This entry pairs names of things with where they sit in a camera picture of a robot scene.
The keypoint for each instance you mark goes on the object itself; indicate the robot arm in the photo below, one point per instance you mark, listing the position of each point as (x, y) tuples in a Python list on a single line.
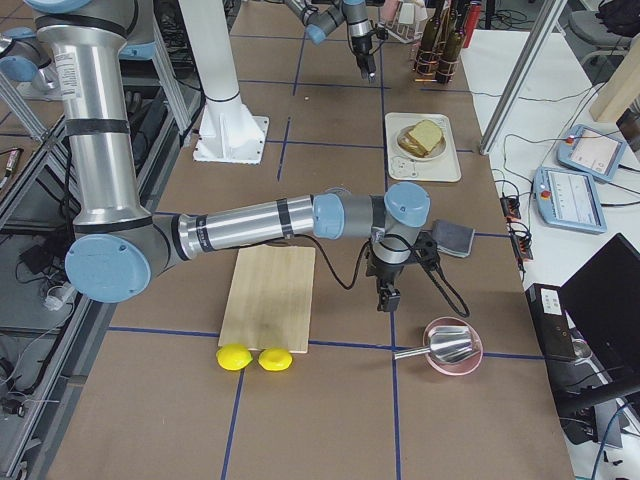
[(121, 242), (320, 24)]

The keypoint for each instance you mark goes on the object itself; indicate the black laptop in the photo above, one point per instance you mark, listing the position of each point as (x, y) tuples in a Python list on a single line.
[(602, 300)]

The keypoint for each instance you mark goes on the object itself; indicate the metal scoop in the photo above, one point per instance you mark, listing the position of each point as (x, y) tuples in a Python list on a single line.
[(445, 344)]

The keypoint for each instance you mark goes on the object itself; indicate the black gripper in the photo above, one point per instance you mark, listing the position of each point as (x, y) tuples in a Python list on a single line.
[(387, 273), (361, 47)]

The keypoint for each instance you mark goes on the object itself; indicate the white bear tray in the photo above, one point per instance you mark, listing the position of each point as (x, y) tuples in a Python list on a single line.
[(441, 168)]

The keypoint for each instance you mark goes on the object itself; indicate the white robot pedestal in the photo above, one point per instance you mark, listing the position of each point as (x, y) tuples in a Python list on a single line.
[(228, 132)]

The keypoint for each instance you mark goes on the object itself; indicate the bread slice under egg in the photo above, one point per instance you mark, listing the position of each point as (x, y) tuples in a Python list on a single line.
[(414, 148)]

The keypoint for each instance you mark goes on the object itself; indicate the whole yellow lemon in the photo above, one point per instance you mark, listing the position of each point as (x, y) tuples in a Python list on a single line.
[(233, 357)]

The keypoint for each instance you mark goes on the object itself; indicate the dark green wine bottle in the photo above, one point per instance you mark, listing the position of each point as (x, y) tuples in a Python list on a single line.
[(429, 39)]

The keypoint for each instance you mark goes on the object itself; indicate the white round plate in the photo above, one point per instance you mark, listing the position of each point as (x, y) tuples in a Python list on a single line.
[(405, 130)]

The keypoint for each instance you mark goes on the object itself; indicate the yellow lemon half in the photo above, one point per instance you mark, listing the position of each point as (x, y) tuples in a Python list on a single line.
[(275, 359)]

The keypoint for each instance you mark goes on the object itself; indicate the far blue teach pendant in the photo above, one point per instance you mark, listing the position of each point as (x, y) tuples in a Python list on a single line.
[(588, 150)]

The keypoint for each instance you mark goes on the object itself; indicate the bread slice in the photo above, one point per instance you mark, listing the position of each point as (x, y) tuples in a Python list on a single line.
[(414, 148), (427, 134)]

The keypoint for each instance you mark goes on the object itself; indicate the blue teach pendant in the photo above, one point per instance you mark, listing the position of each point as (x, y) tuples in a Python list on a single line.
[(568, 199), (588, 150)]

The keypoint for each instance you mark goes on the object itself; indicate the wooden cutting board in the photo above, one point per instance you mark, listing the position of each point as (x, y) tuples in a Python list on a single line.
[(270, 299)]

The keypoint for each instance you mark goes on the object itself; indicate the pink bowl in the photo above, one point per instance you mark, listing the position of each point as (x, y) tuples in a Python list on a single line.
[(464, 367)]

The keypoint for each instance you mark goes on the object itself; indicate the copper wire bottle rack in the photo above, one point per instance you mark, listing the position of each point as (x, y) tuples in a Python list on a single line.
[(430, 65)]

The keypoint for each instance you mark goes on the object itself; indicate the black computer box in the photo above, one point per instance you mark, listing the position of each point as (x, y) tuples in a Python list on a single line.
[(564, 350)]

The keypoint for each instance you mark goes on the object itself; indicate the aluminium frame post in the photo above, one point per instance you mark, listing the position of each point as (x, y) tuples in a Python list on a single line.
[(536, 40)]

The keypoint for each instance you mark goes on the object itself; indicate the near blue teach pendant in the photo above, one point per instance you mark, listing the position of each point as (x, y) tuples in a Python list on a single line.
[(568, 199)]

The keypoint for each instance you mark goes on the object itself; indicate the grey folded cloth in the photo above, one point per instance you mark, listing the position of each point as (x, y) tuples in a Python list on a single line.
[(453, 239)]

